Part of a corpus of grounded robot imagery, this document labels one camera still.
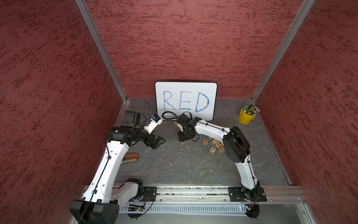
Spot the wooden block purple i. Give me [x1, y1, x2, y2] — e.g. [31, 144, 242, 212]
[218, 147, 225, 154]

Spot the perforated cable duct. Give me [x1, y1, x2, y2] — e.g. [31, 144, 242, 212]
[118, 204, 247, 216]

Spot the brown striped cylinder case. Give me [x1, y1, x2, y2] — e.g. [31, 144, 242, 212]
[122, 153, 139, 164]

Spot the aluminium front rail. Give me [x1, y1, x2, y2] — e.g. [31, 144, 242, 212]
[79, 184, 307, 204]

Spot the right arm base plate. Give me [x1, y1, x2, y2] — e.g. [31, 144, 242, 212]
[228, 187, 267, 203]

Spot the pencils and markers bundle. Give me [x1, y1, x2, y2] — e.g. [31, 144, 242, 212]
[243, 104, 261, 116]

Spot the white dry-erase board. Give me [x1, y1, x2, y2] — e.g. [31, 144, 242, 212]
[155, 82, 218, 121]

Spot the yellow pencil cup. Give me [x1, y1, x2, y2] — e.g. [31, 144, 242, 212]
[238, 108, 256, 125]

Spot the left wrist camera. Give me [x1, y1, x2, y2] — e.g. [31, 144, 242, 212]
[144, 114, 163, 134]

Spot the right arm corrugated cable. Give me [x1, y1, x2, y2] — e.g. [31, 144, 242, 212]
[161, 111, 180, 121]

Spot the wooden block letter X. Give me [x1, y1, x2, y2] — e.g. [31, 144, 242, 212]
[214, 142, 222, 149]

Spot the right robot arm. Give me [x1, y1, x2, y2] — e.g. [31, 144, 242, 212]
[177, 113, 261, 202]

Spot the wooden block green J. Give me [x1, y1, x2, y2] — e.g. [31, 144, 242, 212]
[210, 147, 216, 154]

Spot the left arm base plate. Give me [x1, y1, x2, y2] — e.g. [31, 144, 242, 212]
[130, 187, 157, 202]

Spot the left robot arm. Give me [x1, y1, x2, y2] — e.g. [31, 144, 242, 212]
[70, 111, 165, 224]

